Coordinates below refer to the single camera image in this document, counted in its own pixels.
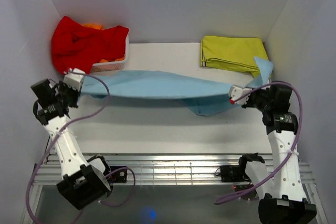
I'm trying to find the light blue trousers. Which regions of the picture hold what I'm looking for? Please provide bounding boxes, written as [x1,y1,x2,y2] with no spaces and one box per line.
[78,56,274,117]

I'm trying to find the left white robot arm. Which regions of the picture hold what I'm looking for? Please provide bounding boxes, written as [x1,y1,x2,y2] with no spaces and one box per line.
[31,78,113,210]

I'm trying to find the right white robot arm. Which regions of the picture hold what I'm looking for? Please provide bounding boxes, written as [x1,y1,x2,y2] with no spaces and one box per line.
[236,82,317,223]

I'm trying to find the folded yellow trousers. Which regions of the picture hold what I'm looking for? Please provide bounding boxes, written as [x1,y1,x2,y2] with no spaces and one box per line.
[200,36,268,77]

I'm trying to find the red garment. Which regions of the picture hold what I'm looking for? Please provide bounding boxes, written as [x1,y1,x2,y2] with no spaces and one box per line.
[51,16,129,74]

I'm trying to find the white perforated basket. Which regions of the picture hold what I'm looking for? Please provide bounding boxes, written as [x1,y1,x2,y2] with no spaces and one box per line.
[90,36,130,73]

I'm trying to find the orange garment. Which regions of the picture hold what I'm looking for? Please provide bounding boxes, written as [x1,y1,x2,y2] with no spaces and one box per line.
[82,23,104,30]

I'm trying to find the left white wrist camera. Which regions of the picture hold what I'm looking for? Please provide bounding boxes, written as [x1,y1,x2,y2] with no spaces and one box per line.
[63,68,85,92]

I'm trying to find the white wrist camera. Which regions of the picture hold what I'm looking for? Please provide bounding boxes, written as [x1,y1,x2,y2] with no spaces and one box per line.
[63,68,85,92]
[228,85,252,105]

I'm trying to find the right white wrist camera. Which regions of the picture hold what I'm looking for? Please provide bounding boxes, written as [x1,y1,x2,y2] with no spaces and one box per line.
[228,85,252,105]

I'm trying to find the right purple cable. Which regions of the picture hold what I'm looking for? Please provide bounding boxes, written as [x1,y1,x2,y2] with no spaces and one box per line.
[214,81,305,206]

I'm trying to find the purple cable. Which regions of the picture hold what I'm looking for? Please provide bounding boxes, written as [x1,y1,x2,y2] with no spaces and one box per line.
[214,81,305,206]
[26,73,137,224]

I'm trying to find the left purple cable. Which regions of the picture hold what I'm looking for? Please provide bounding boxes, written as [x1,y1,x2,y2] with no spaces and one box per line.
[26,73,137,224]

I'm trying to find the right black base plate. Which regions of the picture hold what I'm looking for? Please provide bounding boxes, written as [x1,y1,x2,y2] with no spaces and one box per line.
[214,165,251,183]

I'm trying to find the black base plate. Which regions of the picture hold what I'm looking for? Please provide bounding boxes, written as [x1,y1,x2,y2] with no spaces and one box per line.
[214,165,251,183]
[108,166,128,184]

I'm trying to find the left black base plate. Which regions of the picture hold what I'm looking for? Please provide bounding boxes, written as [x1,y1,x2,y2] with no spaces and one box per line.
[108,166,128,184]

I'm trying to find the aluminium rail frame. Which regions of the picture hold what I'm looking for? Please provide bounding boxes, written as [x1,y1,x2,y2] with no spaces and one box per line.
[20,153,329,224]

